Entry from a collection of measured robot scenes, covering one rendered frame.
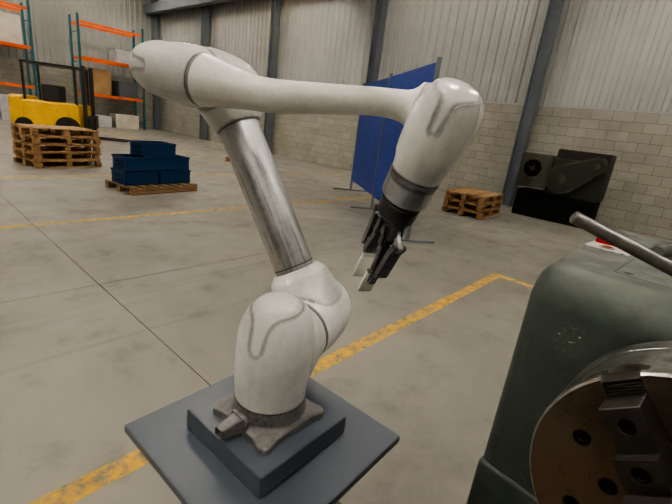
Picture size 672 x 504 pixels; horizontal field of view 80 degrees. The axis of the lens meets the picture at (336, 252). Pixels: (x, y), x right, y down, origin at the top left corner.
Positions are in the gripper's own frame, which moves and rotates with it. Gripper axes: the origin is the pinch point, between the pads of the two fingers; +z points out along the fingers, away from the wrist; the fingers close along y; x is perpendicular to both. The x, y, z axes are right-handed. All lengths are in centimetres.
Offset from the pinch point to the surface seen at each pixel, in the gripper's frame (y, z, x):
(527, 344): -26.7, -12.8, -16.8
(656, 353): -39, -30, -15
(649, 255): -35, -42, -3
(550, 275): -20.5, -23.1, -17.9
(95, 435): 31, 145, 69
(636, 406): -44, -30, -6
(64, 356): 90, 176, 97
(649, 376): -42, -31, -9
